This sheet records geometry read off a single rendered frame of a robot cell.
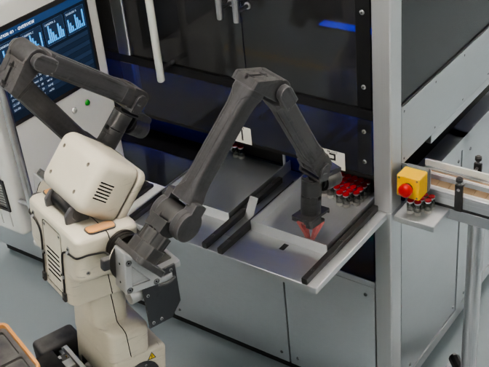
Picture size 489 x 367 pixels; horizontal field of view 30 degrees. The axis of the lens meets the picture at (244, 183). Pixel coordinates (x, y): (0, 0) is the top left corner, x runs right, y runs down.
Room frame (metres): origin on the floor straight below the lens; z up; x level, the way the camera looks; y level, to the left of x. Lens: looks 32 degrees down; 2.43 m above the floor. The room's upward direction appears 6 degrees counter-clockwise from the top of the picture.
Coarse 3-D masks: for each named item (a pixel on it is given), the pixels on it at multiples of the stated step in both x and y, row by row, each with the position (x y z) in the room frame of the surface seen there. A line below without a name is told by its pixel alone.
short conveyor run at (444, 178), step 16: (432, 160) 2.34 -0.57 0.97; (480, 160) 2.28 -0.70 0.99; (432, 176) 2.27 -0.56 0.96; (448, 176) 2.24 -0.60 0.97; (464, 176) 2.29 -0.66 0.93; (480, 176) 2.24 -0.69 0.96; (432, 192) 2.24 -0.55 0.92; (448, 192) 2.21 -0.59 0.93; (464, 192) 2.21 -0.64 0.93; (480, 192) 2.20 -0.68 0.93; (464, 208) 2.18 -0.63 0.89; (480, 208) 2.15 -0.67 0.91; (480, 224) 2.15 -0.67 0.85
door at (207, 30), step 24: (144, 0) 2.76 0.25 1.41; (168, 0) 2.70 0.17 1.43; (192, 0) 2.63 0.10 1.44; (144, 24) 2.77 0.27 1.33; (168, 24) 2.70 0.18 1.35; (192, 24) 2.64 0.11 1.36; (216, 24) 2.58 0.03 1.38; (240, 24) 2.53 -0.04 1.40; (144, 48) 2.78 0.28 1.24; (168, 48) 2.71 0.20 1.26; (192, 48) 2.65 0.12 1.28; (216, 48) 2.59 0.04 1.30; (240, 48) 2.53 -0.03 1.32; (216, 72) 2.60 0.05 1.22
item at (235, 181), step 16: (224, 160) 2.62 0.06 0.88; (240, 160) 2.61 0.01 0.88; (256, 160) 2.60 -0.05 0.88; (224, 176) 2.52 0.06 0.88; (240, 176) 2.51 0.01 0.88; (256, 176) 2.50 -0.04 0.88; (272, 176) 2.44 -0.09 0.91; (208, 192) 2.43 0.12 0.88; (224, 192) 2.42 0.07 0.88; (240, 192) 2.41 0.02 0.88; (256, 192) 2.37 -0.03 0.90; (208, 208) 2.30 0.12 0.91; (224, 208) 2.33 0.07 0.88; (240, 208) 2.30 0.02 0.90
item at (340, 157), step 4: (328, 152) 2.34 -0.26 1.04; (332, 152) 2.33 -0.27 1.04; (336, 152) 2.32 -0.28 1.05; (340, 152) 2.31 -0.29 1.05; (332, 156) 2.33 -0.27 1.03; (336, 156) 2.32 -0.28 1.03; (340, 156) 2.31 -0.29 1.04; (344, 156) 2.30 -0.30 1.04; (332, 160) 2.33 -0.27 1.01; (336, 160) 2.32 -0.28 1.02; (340, 160) 2.31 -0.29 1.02; (344, 160) 2.30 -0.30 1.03; (336, 164) 2.32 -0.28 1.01; (340, 164) 2.31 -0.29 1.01; (344, 164) 2.30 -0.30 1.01; (344, 168) 2.30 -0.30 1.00
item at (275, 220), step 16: (288, 192) 2.36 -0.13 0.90; (272, 208) 2.29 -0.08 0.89; (288, 208) 2.30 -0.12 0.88; (336, 208) 2.27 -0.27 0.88; (352, 208) 2.26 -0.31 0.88; (368, 208) 2.23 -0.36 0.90; (256, 224) 2.19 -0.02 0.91; (272, 224) 2.22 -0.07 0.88; (288, 224) 2.21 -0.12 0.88; (336, 224) 2.19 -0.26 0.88; (352, 224) 2.16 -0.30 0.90; (288, 240) 2.13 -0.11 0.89; (304, 240) 2.09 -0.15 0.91; (320, 240) 2.12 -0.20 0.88; (336, 240) 2.09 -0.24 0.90
